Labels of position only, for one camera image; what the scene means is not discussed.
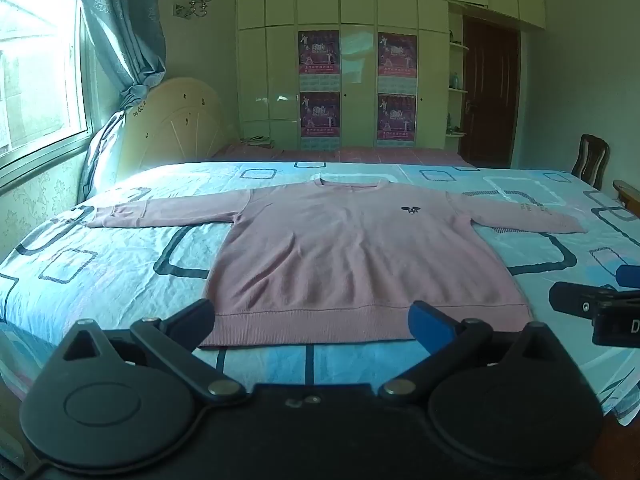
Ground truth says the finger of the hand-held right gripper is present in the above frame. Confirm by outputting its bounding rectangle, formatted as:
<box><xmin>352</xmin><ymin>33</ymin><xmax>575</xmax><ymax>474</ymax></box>
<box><xmin>548</xmin><ymin>281</ymin><xmax>640</xmax><ymax>319</ymax></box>
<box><xmin>615</xmin><ymin>263</ymin><xmax>640</xmax><ymax>291</ymax></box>

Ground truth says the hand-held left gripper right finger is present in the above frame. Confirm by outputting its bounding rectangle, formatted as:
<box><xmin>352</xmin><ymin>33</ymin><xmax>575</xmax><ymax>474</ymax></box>
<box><xmin>378</xmin><ymin>301</ymin><xmax>568</xmax><ymax>407</ymax></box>

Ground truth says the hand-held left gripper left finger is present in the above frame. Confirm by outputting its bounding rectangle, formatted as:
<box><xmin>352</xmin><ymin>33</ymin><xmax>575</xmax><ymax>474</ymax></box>
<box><xmin>60</xmin><ymin>299</ymin><xmax>248</xmax><ymax>407</ymax></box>

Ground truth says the pink sweater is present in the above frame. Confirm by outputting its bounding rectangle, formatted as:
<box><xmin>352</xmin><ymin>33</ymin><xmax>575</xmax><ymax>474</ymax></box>
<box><xmin>86</xmin><ymin>177</ymin><xmax>590</xmax><ymax>350</ymax></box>

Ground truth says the brown wooden furniture piece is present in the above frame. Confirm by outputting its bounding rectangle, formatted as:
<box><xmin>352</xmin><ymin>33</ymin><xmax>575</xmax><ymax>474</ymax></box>
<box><xmin>612</xmin><ymin>179</ymin><xmax>640</xmax><ymax>207</ymax></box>

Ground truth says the bed with patterned blue sheet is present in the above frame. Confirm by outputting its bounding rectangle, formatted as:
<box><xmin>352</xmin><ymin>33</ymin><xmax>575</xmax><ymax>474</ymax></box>
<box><xmin>0</xmin><ymin>161</ymin><xmax>640</xmax><ymax>428</ymax></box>

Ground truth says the dark wooden chair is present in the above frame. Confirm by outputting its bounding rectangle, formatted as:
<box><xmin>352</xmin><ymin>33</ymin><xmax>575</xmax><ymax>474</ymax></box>
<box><xmin>570</xmin><ymin>134</ymin><xmax>611</xmax><ymax>191</ymax></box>

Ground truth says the pink bedsheet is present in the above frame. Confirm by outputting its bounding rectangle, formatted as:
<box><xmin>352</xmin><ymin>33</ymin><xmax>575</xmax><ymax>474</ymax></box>
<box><xmin>212</xmin><ymin>141</ymin><xmax>481</xmax><ymax>167</ymax></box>

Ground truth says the cream headboard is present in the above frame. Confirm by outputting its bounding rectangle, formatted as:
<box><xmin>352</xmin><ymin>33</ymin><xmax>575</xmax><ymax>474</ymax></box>
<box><xmin>117</xmin><ymin>77</ymin><xmax>240</xmax><ymax>171</ymax></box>

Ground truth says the dark wooden door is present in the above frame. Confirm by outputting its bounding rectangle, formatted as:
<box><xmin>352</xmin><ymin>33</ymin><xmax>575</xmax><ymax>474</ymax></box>
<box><xmin>460</xmin><ymin>15</ymin><xmax>521</xmax><ymax>169</ymax></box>

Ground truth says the corner shelf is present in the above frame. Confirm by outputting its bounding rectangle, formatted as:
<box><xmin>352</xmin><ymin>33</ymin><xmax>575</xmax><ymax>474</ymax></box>
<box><xmin>446</xmin><ymin>29</ymin><xmax>471</xmax><ymax>139</ymax></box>

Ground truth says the cream wardrobe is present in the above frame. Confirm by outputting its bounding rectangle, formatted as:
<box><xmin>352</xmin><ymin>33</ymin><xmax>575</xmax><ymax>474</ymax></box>
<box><xmin>235</xmin><ymin>0</ymin><xmax>546</xmax><ymax>152</ymax></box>

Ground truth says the window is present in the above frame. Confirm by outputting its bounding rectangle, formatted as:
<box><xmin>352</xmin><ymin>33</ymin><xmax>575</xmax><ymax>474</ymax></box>
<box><xmin>0</xmin><ymin>0</ymin><xmax>95</xmax><ymax>167</ymax></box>

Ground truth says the blue patterned curtain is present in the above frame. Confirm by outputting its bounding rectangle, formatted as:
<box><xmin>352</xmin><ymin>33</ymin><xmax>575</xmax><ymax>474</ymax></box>
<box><xmin>72</xmin><ymin>0</ymin><xmax>167</xmax><ymax>111</ymax></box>

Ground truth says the purple wall poster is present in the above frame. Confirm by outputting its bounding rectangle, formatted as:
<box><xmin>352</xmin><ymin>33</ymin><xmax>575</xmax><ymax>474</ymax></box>
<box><xmin>298</xmin><ymin>30</ymin><xmax>341</xmax><ymax>92</ymax></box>
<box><xmin>298</xmin><ymin>91</ymin><xmax>342</xmax><ymax>151</ymax></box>
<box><xmin>377</xmin><ymin>92</ymin><xmax>418</xmax><ymax>149</ymax></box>
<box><xmin>377</xmin><ymin>32</ymin><xmax>418</xmax><ymax>92</ymax></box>

